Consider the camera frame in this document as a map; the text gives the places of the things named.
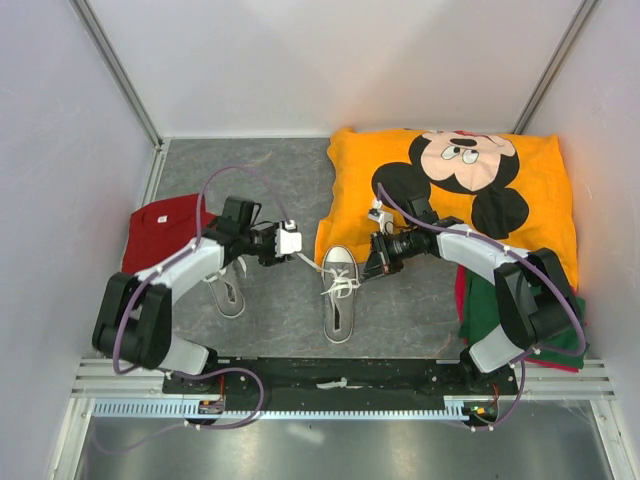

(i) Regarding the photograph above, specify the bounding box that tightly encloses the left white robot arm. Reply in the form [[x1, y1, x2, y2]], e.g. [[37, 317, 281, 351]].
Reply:
[[91, 196, 302, 393]]

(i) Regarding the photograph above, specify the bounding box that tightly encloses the purple cable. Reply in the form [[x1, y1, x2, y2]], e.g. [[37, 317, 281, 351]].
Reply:
[[92, 166, 296, 454], [375, 181, 588, 363]]

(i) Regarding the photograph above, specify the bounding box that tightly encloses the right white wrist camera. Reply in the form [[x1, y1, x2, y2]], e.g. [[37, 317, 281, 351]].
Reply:
[[367, 199, 394, 234]]

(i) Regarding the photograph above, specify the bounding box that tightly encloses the aluminium frame post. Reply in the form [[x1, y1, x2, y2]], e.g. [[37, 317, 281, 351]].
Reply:
[[512, 0, 601, 135], [69, 0, 164, 150]]

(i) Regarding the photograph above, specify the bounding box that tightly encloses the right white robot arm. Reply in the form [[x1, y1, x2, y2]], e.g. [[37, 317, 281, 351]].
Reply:
[[360, 200, 587, 394]]

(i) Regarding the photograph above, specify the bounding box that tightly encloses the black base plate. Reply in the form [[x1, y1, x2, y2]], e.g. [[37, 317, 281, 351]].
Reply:
[[162, 355, 521, 414]]

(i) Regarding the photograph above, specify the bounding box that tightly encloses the white tape scrap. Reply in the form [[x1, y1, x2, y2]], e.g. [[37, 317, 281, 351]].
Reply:
[[316, 377, 348, 390]]

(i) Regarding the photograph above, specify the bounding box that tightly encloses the orange mickey mouse pillow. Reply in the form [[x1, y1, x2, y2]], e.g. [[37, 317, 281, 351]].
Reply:
[[315, 128, 579, 287]]

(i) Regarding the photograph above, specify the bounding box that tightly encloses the right aluminium frame post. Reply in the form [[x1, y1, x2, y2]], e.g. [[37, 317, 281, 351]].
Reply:
[[512, 0, 601, 135]]

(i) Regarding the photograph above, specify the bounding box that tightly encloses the slotted cable duct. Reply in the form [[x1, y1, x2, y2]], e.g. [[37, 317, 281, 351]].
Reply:
[[92, 397, 485, 421]]

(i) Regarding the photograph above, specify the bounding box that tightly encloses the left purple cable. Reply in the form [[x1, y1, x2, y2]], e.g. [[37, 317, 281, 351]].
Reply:
[[92, 166, 296, 454]]

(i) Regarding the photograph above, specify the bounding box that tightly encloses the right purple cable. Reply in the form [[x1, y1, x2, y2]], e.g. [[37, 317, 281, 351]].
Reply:
[[375, 181, 588, 363]]

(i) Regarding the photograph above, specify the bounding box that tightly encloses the left aluminium frame post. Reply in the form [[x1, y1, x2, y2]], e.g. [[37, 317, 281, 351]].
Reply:
[[69, 0, 164, 150]]

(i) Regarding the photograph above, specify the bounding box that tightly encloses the red cloth under green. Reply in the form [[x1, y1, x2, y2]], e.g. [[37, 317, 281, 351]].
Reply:
[[453, 264, 581, 373]]

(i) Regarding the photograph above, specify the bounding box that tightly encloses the grey sneaker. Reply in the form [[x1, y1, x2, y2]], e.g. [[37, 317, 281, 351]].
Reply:
[[204, 273, 246, 319], [321, 245, 360, 344]]

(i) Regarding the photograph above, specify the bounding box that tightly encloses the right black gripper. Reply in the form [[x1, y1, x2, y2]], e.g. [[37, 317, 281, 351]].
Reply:
[[359, 228, 420, 283]]

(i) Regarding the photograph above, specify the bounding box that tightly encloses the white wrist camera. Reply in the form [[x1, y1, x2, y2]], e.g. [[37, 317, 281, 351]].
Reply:
[[367, 199, 394, 234], [275, 220, 302, 257]]

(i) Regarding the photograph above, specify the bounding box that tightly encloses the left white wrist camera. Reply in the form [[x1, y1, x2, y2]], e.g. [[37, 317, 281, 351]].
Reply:
[[275, 220, 302, 257]]

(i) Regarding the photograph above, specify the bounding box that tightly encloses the red folded t-shirt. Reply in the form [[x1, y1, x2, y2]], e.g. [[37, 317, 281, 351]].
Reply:
[[121, 193, 198, 274]]

